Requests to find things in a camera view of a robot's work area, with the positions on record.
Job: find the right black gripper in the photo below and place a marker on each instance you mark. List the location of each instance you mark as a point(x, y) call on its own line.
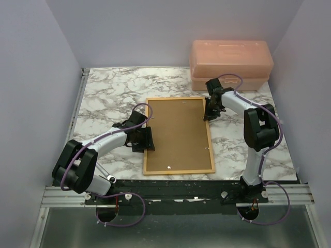
point(208, 114)

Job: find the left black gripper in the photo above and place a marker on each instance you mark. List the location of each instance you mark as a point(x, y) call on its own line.
point(140, 148)

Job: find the brown cardboard backing board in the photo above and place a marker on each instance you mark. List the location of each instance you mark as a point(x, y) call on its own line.
point(178, 134)

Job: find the orange wooden picture frame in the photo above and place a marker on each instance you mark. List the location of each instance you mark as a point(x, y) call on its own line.
point(144, 155)

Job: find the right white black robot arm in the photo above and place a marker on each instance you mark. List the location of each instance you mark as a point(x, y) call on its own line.
point(261, 129)

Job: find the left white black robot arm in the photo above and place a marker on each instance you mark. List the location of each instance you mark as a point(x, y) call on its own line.
point(75, 167)

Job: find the pink translucent plastic box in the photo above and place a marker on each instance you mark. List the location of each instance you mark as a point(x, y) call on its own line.
point(242, 63)

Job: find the silver ratchet wrench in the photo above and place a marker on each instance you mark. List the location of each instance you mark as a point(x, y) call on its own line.
point(108, 176)

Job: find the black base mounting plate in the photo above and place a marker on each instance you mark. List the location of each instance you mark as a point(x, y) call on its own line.
point(178, 197)

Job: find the aluminium extrusion rail left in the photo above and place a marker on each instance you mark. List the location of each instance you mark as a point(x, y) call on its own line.
point(77, 105)

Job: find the aluminium extrusion rail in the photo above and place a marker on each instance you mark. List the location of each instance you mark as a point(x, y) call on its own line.
point(77, 105)
point(295, 194)

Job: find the aluminium extrusion rail front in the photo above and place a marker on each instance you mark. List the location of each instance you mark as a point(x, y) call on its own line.
point(295, 194)

